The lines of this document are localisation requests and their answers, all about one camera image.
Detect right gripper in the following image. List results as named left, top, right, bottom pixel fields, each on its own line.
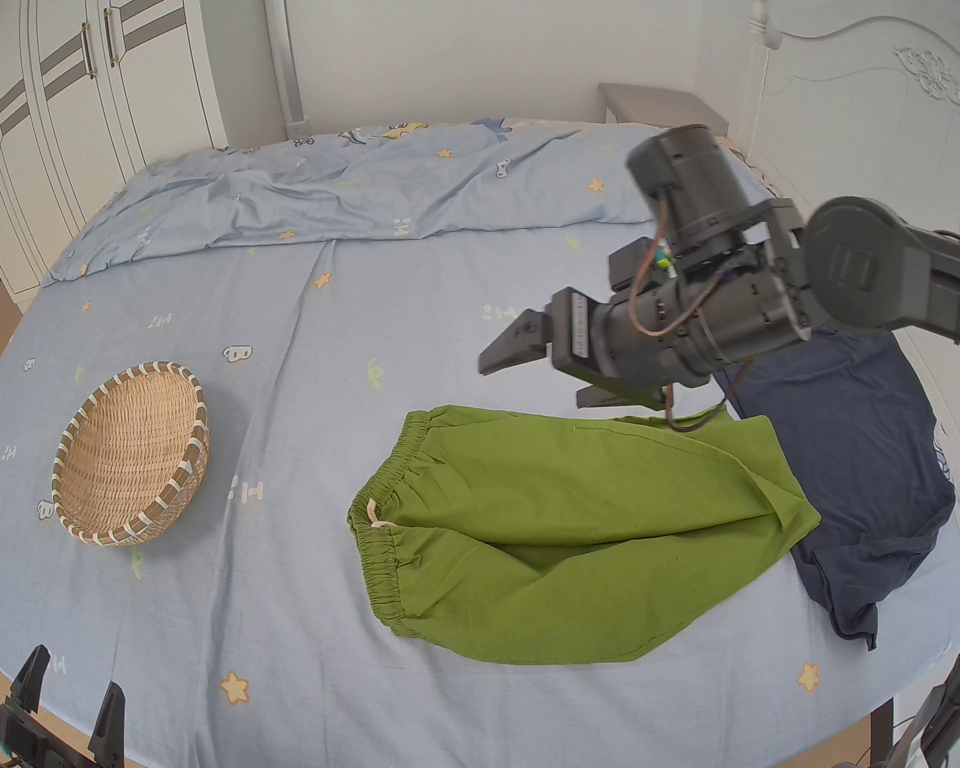
left=478, top=262, right=816, bottom=412

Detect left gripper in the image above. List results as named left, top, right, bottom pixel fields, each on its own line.
left=0, top=645, right=127, bottom=768

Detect green shorts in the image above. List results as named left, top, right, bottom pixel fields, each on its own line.
left=347, top=405, right=822, bottom=667

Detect bed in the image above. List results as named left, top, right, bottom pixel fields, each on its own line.
left=0, top=0, right=960, bottom=768

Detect round woven basket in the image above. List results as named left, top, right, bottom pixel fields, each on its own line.
left=51, top=361, right=211, bottom=547

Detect pale blue quilt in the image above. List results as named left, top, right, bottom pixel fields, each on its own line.
left=41, top=116, right=774, bottom=290

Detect grey bedside table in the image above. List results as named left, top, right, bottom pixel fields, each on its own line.
left=597, top=82, right=729, bottom=136

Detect dark blue T-shirt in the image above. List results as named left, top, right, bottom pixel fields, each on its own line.
left=712, top=330, right=958, bottom=652

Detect grey upright pipe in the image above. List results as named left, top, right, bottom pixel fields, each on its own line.
left=262, top=0, right=310, bottom=142

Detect white wardrobe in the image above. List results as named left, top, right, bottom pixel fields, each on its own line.
left=0, top=0, right=230, bottom=301

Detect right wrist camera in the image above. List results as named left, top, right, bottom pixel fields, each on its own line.
left=607, top=236, right=676, bottom=295

